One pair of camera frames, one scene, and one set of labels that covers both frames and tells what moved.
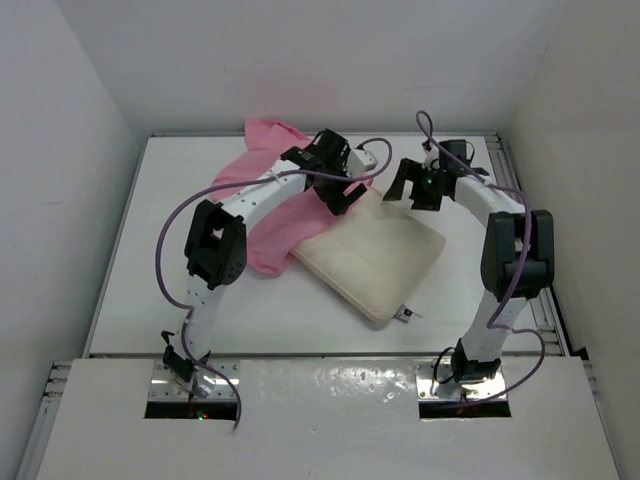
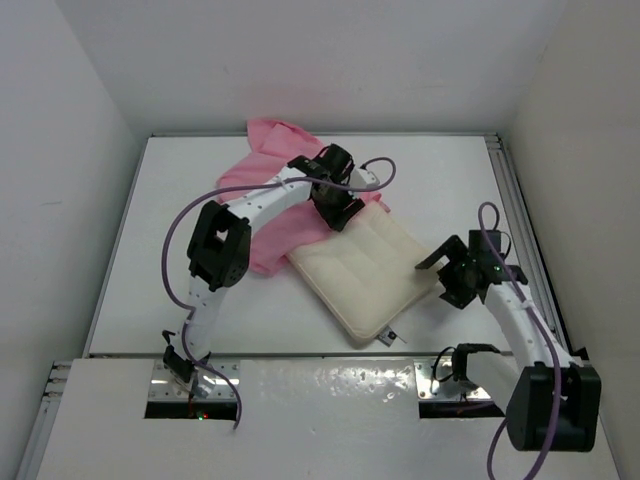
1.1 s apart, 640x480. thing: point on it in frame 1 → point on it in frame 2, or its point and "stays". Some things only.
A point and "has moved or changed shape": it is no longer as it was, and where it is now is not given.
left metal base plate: (205, 386) stays
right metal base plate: (436, 383) stays
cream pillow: (372, 255) has moved or changed shape
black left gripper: (337, 200) → (337, 217)
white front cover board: (321, 419) stays
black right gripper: (412, 172) → (453, 293)
